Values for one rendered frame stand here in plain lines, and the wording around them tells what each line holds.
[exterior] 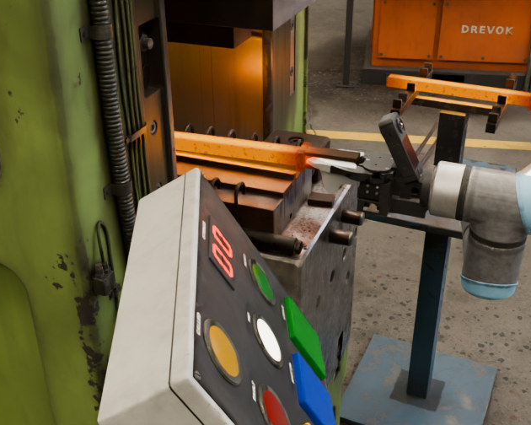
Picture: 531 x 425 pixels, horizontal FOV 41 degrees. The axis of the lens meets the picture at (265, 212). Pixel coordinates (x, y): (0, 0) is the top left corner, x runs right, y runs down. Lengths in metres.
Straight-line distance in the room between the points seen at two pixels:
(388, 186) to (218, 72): 0.50
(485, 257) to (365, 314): 1.39
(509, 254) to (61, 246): 0.68
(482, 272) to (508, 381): 1.20
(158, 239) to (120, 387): 0.19
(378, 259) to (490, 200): 1.73
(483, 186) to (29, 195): 0.66
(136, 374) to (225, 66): 1.02
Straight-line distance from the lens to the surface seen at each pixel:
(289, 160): 1.23
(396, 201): 1.20
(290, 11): 1.10
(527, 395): 2.36
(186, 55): 1.53
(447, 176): 1.16
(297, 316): 0.84
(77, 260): 0.95
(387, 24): 4.64
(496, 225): 1.16
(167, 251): 0.67
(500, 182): 1.16
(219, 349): 0.58
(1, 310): 1.20
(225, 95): 1.52
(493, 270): 1.21
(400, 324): 2.53
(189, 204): 0.73
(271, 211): 1.15
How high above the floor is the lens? 1.55
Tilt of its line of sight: 29 degrees down
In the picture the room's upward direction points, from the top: straight up
